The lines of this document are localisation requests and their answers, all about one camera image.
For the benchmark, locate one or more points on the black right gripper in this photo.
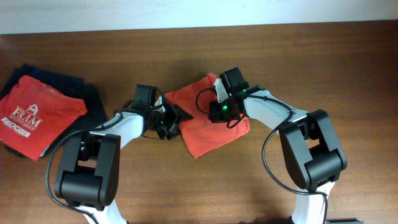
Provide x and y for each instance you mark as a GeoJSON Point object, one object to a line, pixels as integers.
{"type": "Point", "coordinates": [214, 115]}

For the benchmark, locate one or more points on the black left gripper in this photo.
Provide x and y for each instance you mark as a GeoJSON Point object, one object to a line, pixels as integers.
{"type": "Point", "coordinates": [176, 114]}

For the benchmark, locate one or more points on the orange McKinney Boyd soccer t-shirt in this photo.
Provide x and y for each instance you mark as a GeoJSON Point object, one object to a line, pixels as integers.
{"type": "Point", "coordinates": [200, 134]}

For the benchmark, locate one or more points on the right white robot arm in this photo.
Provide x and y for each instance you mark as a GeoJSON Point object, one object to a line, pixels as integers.
{"type": "Point", "coordinates": [312, 152]}

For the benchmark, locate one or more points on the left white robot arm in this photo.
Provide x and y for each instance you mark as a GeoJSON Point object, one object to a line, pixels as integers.
{"type": "Point", "coordinates": [88, 173]}

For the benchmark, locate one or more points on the folded dark navy garment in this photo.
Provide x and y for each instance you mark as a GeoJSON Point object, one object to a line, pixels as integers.
{"type": "Point", "coordinates": [72, 87]}

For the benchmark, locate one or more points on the folded red Fram t-shirt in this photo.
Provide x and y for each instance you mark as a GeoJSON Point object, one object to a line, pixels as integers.
{"type": "Point", "coordinates": [34, 114]}

